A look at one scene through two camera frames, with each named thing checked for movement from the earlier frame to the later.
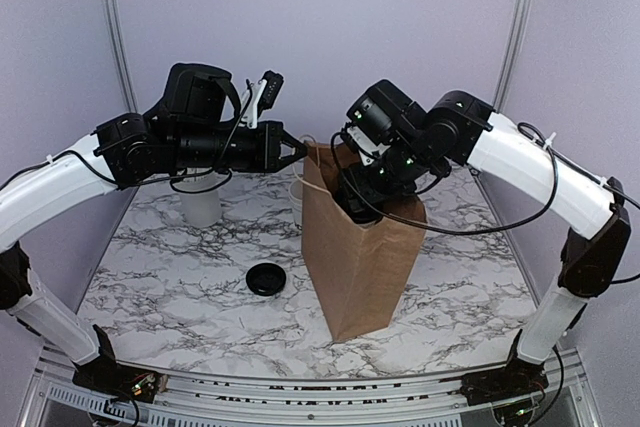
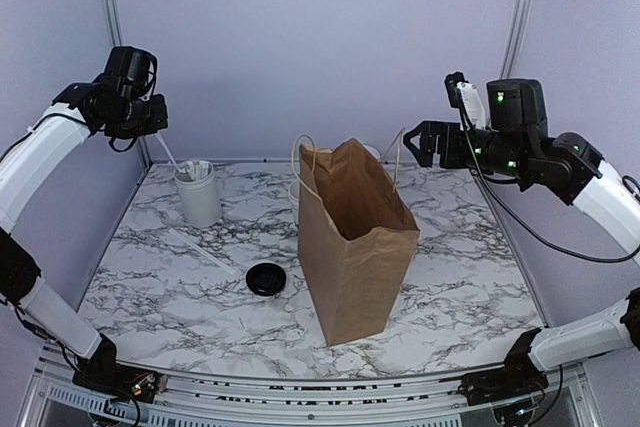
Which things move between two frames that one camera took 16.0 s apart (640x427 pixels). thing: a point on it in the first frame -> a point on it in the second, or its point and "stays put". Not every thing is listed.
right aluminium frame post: [512, 56] stays put
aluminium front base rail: [50, 398] stays put
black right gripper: [361, 192] -> [432, 129]
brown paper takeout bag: [359, 272] stays put
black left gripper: [268, 159] -> [158, 120]
